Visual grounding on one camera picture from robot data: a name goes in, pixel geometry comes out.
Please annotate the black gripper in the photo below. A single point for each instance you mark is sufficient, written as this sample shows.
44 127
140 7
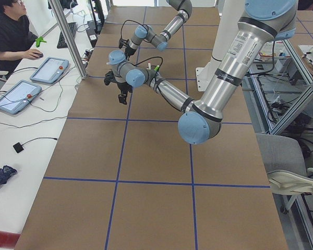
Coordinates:
129 52
122 89

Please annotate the grey office chair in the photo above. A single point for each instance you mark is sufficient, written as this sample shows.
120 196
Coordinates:
285 167

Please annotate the seated person in black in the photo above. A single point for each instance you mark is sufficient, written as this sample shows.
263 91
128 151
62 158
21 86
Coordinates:
15 37

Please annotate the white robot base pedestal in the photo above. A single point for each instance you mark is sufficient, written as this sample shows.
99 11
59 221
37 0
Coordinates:
230 11

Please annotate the green clamp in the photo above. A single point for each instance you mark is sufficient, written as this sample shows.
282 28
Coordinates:
39 40

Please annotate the small black square device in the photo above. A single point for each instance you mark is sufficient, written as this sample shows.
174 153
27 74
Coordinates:
18 147

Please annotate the black mesh pen cup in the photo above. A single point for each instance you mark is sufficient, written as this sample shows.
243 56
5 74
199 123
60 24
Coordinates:
152 73

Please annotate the teach pendant tablet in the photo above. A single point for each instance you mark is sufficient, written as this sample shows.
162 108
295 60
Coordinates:
19 96
50 70

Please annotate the folded dark umbrella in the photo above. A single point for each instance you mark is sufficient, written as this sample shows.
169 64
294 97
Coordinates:
6 172

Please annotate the aluminium frame post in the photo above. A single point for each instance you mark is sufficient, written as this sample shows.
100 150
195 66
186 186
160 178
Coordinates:
69 39

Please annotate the near teach pendant tablet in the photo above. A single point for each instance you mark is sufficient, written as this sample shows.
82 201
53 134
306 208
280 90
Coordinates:
19 96

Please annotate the far teach pendant tablet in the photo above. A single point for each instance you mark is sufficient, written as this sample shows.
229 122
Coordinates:
50 70

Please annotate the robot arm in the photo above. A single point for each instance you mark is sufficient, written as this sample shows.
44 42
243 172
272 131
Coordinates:
261 22
164 28

